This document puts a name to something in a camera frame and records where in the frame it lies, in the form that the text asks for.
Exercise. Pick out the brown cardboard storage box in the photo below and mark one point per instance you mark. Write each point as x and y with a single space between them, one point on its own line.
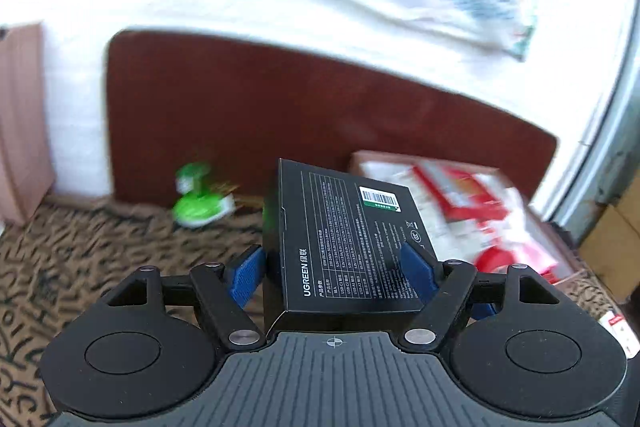
532 241

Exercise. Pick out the dark brown wooden headboard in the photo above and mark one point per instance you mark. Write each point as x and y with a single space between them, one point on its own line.
173 98

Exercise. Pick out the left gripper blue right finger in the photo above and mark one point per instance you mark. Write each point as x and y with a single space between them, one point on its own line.
445 290

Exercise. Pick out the green bottle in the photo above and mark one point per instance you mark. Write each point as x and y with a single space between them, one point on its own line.
199 204

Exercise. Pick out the black UGREEN product box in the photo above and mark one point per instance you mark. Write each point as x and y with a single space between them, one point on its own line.
332 242

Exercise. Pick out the red tape roll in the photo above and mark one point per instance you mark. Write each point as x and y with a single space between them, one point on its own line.
494 260

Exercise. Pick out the brown letter pattern blanket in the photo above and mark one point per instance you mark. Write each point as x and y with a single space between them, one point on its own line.
98 328

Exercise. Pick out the stacked cardboard boxes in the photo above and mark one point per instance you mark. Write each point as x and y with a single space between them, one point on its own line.
611 250

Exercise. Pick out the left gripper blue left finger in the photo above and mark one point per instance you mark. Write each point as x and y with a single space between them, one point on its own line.
222 292

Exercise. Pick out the white red small box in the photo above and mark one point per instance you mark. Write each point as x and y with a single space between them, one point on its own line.
618 327

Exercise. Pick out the pink paper shopping bag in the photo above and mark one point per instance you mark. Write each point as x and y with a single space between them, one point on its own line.
27 173

